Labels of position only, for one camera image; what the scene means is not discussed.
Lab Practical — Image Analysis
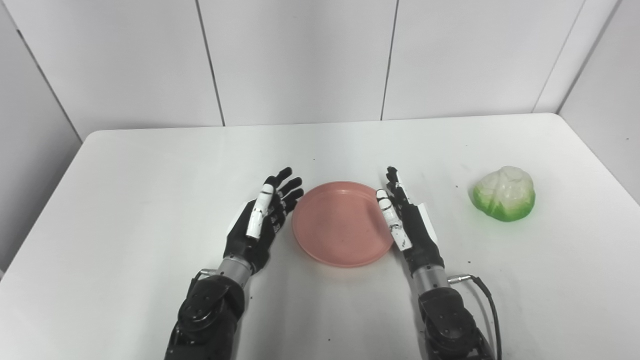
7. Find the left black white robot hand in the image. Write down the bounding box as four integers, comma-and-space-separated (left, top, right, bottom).
223, 166, 305, 277

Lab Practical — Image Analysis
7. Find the pink round plate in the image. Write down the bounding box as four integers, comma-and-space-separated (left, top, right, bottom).
292, 181, 396, 268

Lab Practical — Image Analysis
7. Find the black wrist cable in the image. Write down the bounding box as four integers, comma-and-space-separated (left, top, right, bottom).
189, 269, 218, 291
448, 274, 502, 360

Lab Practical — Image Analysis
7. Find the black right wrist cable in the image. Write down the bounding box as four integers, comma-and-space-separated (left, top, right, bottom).
448, 274, 502, 360

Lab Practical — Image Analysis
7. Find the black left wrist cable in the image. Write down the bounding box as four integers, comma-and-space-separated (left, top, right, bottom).
189, 269, 218, 291

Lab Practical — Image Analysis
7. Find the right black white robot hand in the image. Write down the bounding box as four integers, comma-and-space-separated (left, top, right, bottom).
375, 166, 445, 277

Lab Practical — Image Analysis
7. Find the green white toy cabbage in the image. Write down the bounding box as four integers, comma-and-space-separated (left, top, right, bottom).
472, 166, 536, 222

